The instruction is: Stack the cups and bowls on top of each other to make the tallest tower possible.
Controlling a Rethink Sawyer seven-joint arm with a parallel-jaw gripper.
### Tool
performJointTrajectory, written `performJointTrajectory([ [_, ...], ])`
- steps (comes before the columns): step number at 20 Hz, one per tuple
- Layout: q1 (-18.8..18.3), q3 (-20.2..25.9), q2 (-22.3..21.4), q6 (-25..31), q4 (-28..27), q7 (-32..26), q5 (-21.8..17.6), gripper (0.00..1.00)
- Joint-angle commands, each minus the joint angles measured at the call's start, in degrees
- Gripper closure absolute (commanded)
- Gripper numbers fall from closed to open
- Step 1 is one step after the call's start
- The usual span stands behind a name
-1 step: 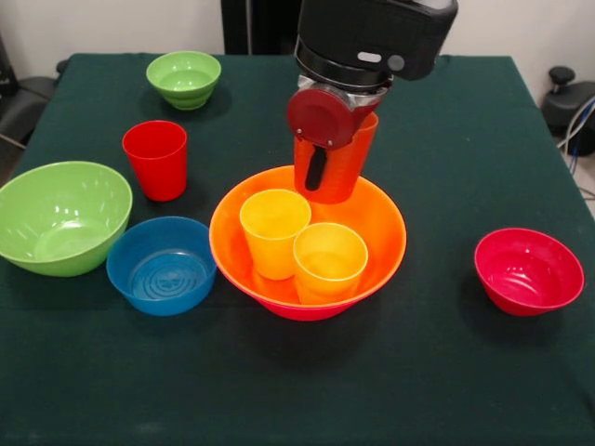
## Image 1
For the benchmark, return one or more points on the small green bowl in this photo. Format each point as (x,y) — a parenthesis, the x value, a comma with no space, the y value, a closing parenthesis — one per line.
(183,79)

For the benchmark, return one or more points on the orange cup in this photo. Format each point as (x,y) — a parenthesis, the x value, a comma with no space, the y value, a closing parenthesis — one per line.
(346,172)

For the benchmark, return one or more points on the large orange bowl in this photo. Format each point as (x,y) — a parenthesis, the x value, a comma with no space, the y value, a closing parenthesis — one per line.
(381,232)

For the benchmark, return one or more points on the black cabinet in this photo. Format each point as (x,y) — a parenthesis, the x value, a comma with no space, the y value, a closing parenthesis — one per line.
(260,23)

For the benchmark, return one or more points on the red cup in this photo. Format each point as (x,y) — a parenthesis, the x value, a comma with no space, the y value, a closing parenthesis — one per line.
(158,176)

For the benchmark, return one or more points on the blue bowl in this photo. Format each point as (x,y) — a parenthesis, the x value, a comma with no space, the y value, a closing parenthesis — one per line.
(160,304)

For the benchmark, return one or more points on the large green bowl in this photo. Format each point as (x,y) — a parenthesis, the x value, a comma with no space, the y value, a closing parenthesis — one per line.
(60,218)

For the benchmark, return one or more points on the black chair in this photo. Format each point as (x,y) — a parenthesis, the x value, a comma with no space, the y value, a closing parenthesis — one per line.
(28,102)

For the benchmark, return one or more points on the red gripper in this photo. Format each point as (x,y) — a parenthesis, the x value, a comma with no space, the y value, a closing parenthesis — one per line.
(321,118)

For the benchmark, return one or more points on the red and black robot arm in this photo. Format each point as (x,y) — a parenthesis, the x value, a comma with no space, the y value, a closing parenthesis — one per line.
(372,32)

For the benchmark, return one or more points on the dark green tablecloth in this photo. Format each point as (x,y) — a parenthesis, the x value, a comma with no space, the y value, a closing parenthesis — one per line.
(297,371)

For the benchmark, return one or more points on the red bowl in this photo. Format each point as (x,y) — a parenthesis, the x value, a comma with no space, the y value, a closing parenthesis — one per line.
(525,274)

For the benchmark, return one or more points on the black equipment base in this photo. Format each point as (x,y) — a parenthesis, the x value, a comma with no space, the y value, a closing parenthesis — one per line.
(567,102)

